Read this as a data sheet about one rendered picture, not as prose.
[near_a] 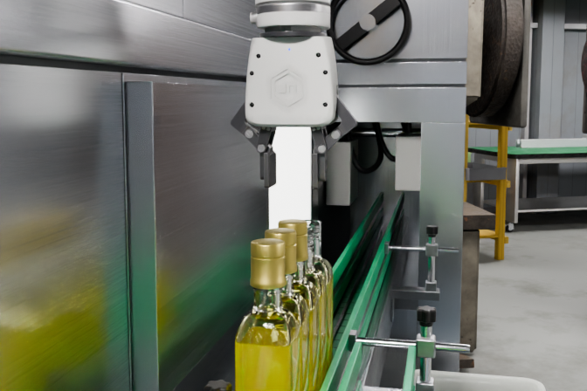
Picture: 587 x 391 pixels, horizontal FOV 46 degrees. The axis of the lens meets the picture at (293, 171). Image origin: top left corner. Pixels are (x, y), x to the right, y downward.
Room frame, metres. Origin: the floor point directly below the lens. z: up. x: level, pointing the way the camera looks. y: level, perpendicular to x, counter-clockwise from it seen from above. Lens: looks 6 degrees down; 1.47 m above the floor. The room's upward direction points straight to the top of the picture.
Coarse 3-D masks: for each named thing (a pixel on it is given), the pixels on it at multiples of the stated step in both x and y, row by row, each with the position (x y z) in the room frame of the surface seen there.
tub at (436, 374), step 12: (432, 372) 1.14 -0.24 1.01; (444, 372) 1.14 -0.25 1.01; (444, 384) 1.13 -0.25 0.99; (456, 384) 1.13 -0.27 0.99; (468, 384) 1.12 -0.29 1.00; (480, 384) 1.12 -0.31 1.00; (492, 384) 1.12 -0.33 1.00; (504, 384) 1.11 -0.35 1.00; (516, 384) 1.11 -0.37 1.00; (528, 384) 1.10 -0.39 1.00; (540, 384) 1.09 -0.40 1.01
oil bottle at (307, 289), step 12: (300, 288) 0.77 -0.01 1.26; (312, 288) 0.79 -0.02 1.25; (312, 300) 0.77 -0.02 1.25; (312, 312) 0.76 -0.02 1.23; (312, 324) 0.76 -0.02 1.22; (312, 336) 0.76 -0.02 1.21; (312, 348) 0.76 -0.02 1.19; (312, 360) 0.76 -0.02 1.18; (312, 372) 0.76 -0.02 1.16; (312, 384) 0.76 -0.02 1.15
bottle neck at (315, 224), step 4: (308, 220) 0.92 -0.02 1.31; (312, 220) 0.91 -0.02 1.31; (316, 220) 0.91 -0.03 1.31; (308, 224) 0.89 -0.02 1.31; (312, 224) 0.89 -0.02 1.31; (316, 224) 0.89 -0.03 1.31; (320, 224) 0.90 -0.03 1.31; (312, 228) 0.89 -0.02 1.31; (316, 228) 0.89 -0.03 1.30; (320, 228) 0.90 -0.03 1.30; (316, 232) 0.89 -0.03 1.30; (320, 232) 0.90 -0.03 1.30; (316, 236) 0.89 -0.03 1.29; (320, 236) 0.90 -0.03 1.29; (316, 240) 0.89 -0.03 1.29; (320, 240) 0.90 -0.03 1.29; (316, 244) 0.89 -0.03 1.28; (320, 244) 0.90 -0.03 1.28; (316, 248) 0.89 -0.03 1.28; (320, 248) 0.90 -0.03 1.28; (316, 252) 0.89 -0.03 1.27; (320, 252) 0.90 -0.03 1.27; (316, 256) 0.89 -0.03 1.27; (320, 256) 0.90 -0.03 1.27
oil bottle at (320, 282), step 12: (312, 276) 0.83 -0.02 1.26; (324, 276) 0.86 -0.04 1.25; (324, 288) 0.84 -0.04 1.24; (324, 300) 0.84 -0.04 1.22; (324, 312) 0.84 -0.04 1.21; (324, 324) 0.84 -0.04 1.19; (324, 336) 0.84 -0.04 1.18; (324, 348) 0.84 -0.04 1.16; (324, 360) 0.84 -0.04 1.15; (324, 372) 0.84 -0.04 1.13
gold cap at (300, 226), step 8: (280, 224) 0.78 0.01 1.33; (288, 224) 0.78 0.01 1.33; (296, 224) 0.78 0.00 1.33; (304, 224) 0.78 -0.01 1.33; (296, 232) 0.78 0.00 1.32; (304, 232) 0.78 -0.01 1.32; (296, 240) 0.78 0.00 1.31; (304, 240) 0.78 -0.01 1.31; (296, 248) 0.78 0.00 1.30; (304, 248) 0.78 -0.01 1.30; (296, 256) 0.78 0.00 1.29; (304, 256) 0.78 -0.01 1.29
